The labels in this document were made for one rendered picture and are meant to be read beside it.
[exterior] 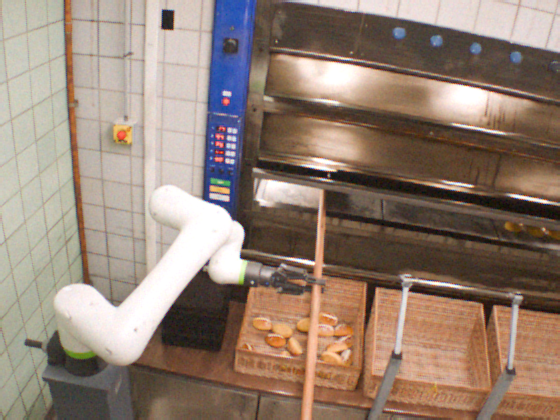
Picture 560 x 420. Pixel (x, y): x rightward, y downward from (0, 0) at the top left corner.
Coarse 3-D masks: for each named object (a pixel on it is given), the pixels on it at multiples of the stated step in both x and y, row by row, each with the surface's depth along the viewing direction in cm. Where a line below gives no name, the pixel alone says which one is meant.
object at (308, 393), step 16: (320, 192) 249; (320, 208) 235; (320, 224) 222; (320, 240) 211; (320, 256) 201; (320, 272) 193; (320, 288) 185; (304, 384) 145; (304, 400) 139; (304, 416) 134
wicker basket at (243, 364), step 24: (264, 288) 254; (336, 288) 251; (360, 288) 250; (264, 312) 257; (288, 312) 256; (336, 312) 254; (360, 312) 244; (240, 336) 222; (264, 336) 246; (336, 336) 251; (360, 336) 228; (240, 360) 221; (264, 360) 219; (288, 360) 217; (360, 360) 218; (336, 384) 221
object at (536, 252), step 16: (256, 208) 238; (272, 208) 236; (288, 208) 237; (304, 208) 239; (336, 224) 236; (352, 224) 235; (368, 224) 234; (384, 224) 234; (400, 224) 236; (432, 240) 233; (448, 240) 232; (464, 240) 231; (480, 240) 232; (496, 240) 233; (528, 256) 230; (544, 256) 229
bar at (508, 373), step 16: (256, 256) 205; (272, 256) 204; (288, 256) 205; (352, 272) 202; (368, 272) 202; (448, 288) 200; (464, 288) 199; (480, 288) 199; (400, 304) 201; (512, 304) 200; (400, 320) 198; (512, 320) 197; (400, 336) 196; (512, 336) 195; (400, 352) 195; (512, 352) 193; (512, 368) 191; (384, 384) 200; (496, 384) 197; (384, 400) 205; (496, 400) 197; (368, 416) 216; (480, 416) 206
